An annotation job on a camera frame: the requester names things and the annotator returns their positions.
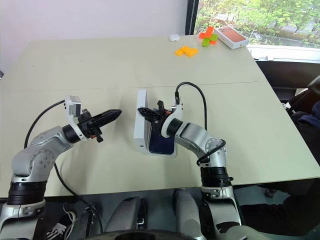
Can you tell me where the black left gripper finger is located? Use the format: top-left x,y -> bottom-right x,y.
89,109 -> 123,121
92,114 -> 121,128

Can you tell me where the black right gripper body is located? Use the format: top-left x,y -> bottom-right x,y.
150,109 -> 174,133

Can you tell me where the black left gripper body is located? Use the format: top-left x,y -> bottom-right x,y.
76,108 -> 104,144

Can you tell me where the white phone box lid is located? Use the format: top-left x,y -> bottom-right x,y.
133,89 -> 149,153

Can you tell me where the dark blue smartphone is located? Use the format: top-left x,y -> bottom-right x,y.
148,128 -> 176,155

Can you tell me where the white phone box base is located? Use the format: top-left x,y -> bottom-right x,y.
144,124 -> 178,158

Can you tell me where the phone box with orange print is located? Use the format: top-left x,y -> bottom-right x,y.
214,25 -> 249,50

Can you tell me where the yellow toy brick piece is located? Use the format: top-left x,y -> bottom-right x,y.
174,45 -> 200,58

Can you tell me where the green toy brick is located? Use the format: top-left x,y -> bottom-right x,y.
201,33 -> 219,48

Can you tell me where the grey rounded robot leg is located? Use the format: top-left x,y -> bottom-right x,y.
172,188 -> 201,233
103,196 -> 148,233

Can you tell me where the black sneaker with white laces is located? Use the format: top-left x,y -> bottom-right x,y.
46,203 -> 77,240

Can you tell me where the white window sill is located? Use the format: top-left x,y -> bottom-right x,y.
246,44 -> 320,62

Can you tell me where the person in dark clothes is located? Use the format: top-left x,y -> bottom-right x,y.
239,88 -> 320,237

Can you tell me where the pale chair backrest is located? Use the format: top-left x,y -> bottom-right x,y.
306,74 -> 320,95

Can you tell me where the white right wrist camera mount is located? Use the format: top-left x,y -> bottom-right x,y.
161,98 -> 185,139

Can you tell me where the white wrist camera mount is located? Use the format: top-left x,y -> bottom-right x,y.
161,98 -> 185,139
63,94 -> 87,141

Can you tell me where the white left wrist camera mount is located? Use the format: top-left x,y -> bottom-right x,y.
63,94 -> 87,141

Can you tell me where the black metal bracket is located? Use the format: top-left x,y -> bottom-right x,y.
83,206 -> 98,226

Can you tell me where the black window frame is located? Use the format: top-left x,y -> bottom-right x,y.
184,0 -> 200,36

